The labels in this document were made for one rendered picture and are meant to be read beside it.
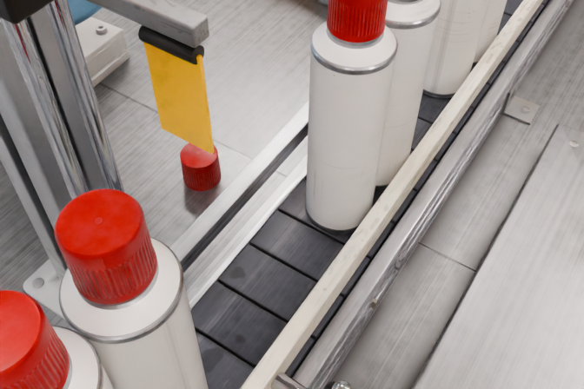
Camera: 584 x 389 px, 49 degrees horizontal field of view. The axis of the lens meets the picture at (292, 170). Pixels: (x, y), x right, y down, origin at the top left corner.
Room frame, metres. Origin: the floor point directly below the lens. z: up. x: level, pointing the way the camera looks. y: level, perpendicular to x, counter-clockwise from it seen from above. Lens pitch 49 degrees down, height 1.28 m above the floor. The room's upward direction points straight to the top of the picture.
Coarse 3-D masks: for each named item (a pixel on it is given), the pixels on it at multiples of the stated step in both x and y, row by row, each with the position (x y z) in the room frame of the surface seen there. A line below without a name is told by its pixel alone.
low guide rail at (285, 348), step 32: (512, 32) 0.49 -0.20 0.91; (480, 64) 0.44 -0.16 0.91; (448, 128) 0.37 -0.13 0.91; (416, 160) 0.33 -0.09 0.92; (384, 192) 0.30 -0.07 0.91; (384, 224) 0.28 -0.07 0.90; (352, 256) 0.24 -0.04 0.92; (320, 288) 0.22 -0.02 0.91; (320, 320) 0.20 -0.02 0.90; (288, 352) 0.17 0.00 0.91; (256, 384) 0.15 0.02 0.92
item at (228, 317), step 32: (512, 0) 0.59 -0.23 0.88; (544, 0) 0.59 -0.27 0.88; (480, 96) 0.44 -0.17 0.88; (416, 128) 0.40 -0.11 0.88; (416, 192) 0.33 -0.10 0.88; (288, 224) 0.30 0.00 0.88; (256, 256) 0.27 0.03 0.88; (288, 256) 0.27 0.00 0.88; (320, 256) 0.27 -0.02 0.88; (224, 288) 0.24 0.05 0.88; (256, 288) 0.24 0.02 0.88; (288, 288) 0.24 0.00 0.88; (352, 288) 0.26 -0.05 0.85; (224, 320) 0.21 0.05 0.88; (256, 320) 0.21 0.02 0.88; (288, 320) 0.21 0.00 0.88; (224, 352) 0.19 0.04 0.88; (256, 352) 0.19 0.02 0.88; (224, 384) 0.17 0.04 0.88
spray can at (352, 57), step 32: (352, 0) 0.30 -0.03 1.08; (384, 0) 0.30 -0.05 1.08; (320, 32) 0.31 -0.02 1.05; (352, 32) 0.30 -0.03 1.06; (384, 32) 0.31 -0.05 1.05; (320, 64) 0.30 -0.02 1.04; (352, 64) 0.29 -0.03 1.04; (384, 64) 0.29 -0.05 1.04; (320, 96) 0.30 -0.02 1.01; (352, 96) 0.29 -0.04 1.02; (384, 96) 0.30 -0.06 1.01; (320, 128) 0.29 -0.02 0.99; (352, 128) 0.29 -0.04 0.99; (320, 160) 0.29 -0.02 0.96; (352, 160) 0.29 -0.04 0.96; (320, 192) 0.29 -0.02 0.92; (352, 192) 0.29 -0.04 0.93; (320, 224) 0.29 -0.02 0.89; (352, 224) 0.29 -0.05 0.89
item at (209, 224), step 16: (304, 112) 0.33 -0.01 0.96; (288, 128) 0.32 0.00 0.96; (304, 128) 0.32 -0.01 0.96; (272, 144) 0.30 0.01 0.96; (288, 144) 0.30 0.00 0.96; (256, 160) 0.29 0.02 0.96; (272, 160) 0.29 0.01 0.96; (240, 176) 0.27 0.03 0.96; (256, 176) 0.27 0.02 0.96; (224, 192) 0.26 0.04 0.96; (240, 192) 0.26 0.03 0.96; (208, 208) 0.25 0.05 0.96; (224, 208) 0.25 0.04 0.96; (240, 208) 0.26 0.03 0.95; (192, 224) 0.23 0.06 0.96; (208, 224) 0.23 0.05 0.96; (224, 224) 0.24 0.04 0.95; (192, 240) 0.22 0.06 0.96; (208, 240) 0.23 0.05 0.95; (192, 256) 0.22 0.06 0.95
